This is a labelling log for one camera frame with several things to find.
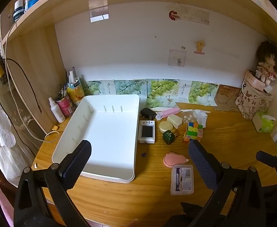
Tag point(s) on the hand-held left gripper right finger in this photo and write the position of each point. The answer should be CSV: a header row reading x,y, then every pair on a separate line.
x,y
203,164

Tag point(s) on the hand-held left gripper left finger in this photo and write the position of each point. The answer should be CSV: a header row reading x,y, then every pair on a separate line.
x,y
77,162

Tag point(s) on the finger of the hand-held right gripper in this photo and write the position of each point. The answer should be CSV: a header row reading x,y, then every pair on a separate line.
x,y
268,158

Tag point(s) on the labelled clear plastic box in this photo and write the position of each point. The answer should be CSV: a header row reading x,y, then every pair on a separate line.
x,y
182,179

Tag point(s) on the multicolour puzzle cube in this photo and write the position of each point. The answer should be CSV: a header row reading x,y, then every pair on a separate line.
x,y
193,132

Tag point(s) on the green cosmetic jar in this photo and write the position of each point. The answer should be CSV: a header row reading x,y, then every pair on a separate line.
x,y
169,137

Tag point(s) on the white storage tray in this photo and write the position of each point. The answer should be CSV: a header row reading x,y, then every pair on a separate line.
x,y
110,132

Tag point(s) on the small clear plastic box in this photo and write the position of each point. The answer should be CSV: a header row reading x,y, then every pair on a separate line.
x,y
189,117

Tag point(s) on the round compact case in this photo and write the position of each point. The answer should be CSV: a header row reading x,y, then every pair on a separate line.
x,y
166,126

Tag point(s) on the white electronic device with screen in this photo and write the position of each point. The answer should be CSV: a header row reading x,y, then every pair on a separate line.
x,y
147,131

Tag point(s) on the green tissue box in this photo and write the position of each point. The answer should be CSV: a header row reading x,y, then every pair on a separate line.
x,y
262,123

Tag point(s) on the small white carton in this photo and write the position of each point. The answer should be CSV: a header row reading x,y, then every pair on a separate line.
x,y
203,119

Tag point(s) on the white soap bar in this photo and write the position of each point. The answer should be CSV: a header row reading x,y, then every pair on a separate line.
x,y
175,120

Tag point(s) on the white spray bottle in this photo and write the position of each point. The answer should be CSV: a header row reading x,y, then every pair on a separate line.
x,y
57,112

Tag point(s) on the white paper strip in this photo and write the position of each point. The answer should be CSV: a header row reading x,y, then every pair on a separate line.
x,y
188,110

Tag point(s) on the red can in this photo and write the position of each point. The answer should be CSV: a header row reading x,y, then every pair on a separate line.
x,y
65,106

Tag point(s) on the printed fabric bag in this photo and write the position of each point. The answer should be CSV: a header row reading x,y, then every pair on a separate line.
x,y
251,101

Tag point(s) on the pink hair roller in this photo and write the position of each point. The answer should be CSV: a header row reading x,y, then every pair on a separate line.
x,y
168,112

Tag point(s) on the yellow carton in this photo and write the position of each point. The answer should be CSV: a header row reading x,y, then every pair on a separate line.
x,y
76,93

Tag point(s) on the brown paper sheet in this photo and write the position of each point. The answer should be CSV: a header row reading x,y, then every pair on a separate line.
x,y
227,97

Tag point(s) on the black power adapter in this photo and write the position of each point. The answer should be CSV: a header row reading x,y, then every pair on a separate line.
x,y
148,113

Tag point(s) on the pink round box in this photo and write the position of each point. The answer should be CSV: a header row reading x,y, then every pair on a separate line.
x,y
255,81

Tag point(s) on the white lace curtain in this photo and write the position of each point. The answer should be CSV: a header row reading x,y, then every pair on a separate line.
x,y
1,127

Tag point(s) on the brown-haired rag doll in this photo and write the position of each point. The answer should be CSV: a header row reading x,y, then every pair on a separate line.
x,y
268,59

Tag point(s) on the clear square sticker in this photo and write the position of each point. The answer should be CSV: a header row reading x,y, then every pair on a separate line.
x,y
177,58

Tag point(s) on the yellow bear sticker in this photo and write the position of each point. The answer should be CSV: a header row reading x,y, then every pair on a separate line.
x,y
199,46

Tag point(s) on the long clear tape strip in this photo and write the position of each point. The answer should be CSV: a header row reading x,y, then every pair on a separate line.
x,y
195,16

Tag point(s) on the clear tape patch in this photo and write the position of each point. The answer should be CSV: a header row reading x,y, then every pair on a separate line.
x,y
98,8

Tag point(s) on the wooden shelf unit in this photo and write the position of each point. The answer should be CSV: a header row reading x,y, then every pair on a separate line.
x,y
58,2

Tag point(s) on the dark bottle with white cap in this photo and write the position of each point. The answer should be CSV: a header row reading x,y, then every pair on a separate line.
x,y
18,10

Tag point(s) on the blue and white jar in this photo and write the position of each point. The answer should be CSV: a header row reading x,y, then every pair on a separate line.
x,y
33,3

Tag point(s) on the red wall sticker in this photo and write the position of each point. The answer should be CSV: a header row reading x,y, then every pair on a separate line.
x,y
173,15

